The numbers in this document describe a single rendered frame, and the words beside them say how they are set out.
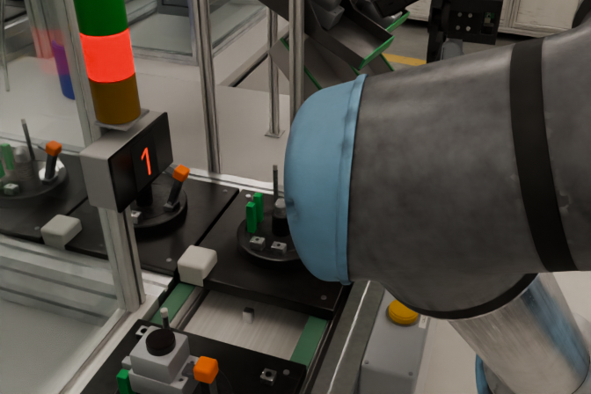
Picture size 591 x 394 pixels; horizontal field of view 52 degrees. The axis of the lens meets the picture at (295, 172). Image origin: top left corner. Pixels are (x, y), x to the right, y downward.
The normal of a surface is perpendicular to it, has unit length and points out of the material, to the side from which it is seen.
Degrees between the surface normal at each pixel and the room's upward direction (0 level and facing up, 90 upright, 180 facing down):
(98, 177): 90
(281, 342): 0
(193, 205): 0
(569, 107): 45
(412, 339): 0
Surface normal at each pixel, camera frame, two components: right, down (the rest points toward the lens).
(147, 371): -0.33, 0.50
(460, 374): 0.00, -0.85
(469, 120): -0.52, -0.28
